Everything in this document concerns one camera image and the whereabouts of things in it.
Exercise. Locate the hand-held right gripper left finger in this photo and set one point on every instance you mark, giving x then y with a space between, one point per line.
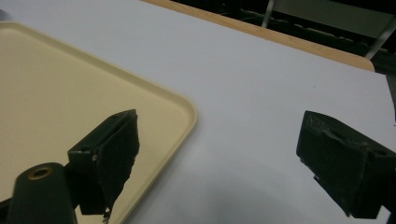
107 155

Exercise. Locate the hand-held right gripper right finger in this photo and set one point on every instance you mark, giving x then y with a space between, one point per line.
345 165

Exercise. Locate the metal stand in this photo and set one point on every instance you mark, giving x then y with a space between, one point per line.
380 39

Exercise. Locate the beige plastic tray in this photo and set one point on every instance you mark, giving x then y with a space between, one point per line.
62 102

